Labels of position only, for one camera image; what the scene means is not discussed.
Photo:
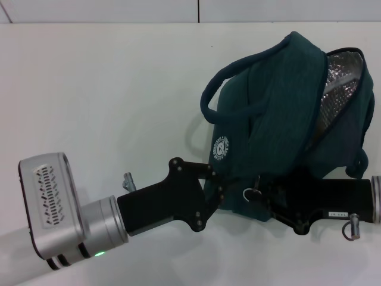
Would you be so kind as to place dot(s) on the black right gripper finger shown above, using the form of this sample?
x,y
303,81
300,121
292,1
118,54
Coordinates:
x,y
276,187
285,219

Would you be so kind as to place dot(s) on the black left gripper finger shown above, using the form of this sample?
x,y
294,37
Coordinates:
x,y
199,171
212,205

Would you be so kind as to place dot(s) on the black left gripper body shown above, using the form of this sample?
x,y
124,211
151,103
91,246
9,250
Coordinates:
x,y
166,199

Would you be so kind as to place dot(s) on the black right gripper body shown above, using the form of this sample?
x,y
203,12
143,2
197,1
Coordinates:
x,y
330,199

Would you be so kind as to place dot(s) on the dark teal insulated lunch bag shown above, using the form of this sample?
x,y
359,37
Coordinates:
x,y
276,113

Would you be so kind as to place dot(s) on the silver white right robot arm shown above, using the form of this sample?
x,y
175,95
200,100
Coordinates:
x,y
377,199

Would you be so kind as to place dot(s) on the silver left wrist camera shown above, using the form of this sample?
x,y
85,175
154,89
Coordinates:
x,y
50,202

